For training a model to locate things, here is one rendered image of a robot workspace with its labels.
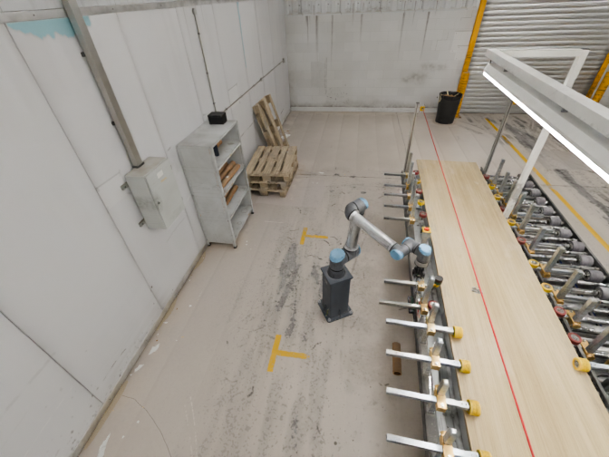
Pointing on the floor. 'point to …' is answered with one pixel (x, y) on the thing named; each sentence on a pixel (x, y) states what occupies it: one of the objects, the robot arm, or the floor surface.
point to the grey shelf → (235, 212)
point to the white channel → (574, 102)
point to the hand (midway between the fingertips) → (416, 279)
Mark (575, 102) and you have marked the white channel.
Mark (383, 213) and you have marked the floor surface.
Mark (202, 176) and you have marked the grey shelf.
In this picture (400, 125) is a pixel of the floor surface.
